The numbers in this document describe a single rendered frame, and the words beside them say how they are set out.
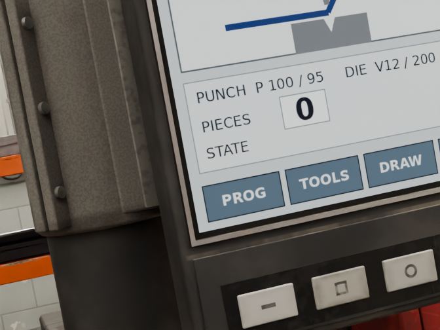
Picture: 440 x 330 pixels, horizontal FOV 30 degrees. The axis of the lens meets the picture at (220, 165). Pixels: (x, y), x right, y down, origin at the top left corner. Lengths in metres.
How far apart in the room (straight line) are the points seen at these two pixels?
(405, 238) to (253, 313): 0.11
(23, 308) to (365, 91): 4.95
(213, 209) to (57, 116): 0.16
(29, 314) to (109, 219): 4.83
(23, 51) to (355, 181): 0.25
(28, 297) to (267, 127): 4.93
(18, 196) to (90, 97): 4.74
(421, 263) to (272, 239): 0.10
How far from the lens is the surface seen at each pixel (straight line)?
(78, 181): 0.61
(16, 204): 5.35
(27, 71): 0.61
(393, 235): 0.55
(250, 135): 0.52
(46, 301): 5.42
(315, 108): 0.53
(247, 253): 0.52
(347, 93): 0.54
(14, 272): 2.82
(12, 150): 2.82
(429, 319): 1.03
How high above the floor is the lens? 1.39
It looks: 3 degrees down
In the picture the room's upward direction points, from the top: 10 degrees counter-clockwise
